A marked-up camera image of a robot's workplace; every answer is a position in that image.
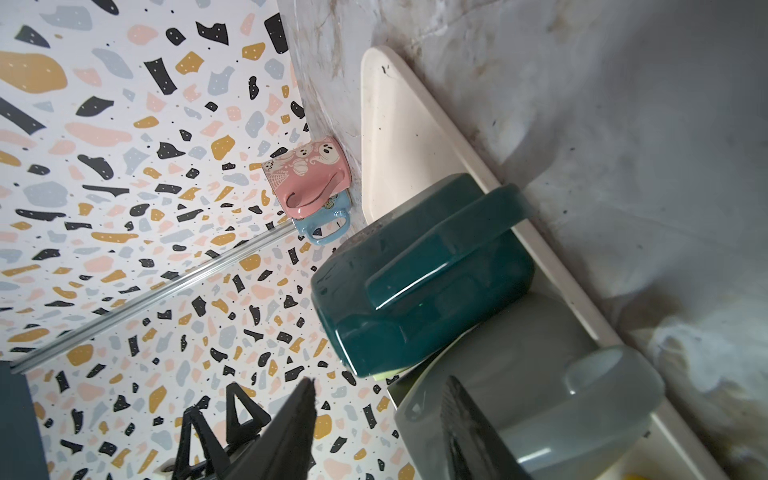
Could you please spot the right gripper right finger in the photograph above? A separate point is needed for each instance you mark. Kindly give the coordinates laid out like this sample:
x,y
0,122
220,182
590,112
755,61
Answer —
x,y
474,449

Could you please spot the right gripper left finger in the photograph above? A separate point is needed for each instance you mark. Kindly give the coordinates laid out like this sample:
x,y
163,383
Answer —
x,y
271,446

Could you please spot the dark green mug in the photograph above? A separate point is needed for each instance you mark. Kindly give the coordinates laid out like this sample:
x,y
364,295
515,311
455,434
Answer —
x,y
414,280

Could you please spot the light blue yellow-inside mug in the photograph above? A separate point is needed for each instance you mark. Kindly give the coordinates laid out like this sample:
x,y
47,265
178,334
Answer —
x,y
329,223

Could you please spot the pink patterned mug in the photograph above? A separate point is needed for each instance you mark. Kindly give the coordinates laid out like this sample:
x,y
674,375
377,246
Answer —
x,y
306,178

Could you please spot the grey mug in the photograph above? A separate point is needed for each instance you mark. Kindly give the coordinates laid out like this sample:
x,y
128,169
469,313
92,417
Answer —
x,y
564,407

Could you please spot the cream plastic tray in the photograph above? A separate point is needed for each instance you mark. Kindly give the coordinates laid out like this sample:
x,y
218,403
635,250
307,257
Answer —
x,y
409,143

